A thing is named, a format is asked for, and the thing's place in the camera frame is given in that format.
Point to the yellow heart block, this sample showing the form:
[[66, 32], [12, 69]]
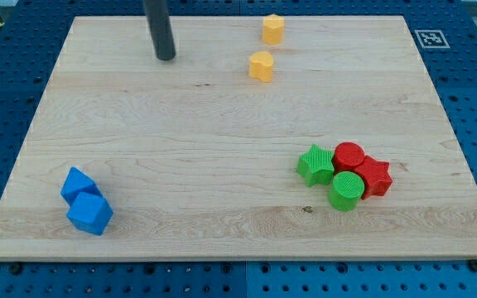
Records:
[[261, 66]]

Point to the green cylinder block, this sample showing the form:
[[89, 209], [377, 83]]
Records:
[[346, 191]]

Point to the red cylinder block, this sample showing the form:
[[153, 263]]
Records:
[[348, 156]]

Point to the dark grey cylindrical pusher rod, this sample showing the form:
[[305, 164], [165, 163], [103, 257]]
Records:
[[159, 24]]

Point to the red star block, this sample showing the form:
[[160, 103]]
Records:
[[375, 176]]

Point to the white fiducial marker tag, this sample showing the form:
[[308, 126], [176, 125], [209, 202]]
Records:
[[431, 39]]

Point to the blue cube block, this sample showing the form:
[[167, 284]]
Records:
[[90, 213]]

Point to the wooden board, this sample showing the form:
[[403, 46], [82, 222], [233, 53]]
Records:
[[198, 160]]

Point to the green star block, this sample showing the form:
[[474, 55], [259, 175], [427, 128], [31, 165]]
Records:
[[316, 166]]

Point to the yellow pentagon block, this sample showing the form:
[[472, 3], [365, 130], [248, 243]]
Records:
[[273, 29]]

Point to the blue triangle block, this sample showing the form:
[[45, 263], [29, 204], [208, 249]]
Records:
[[76, 182]]

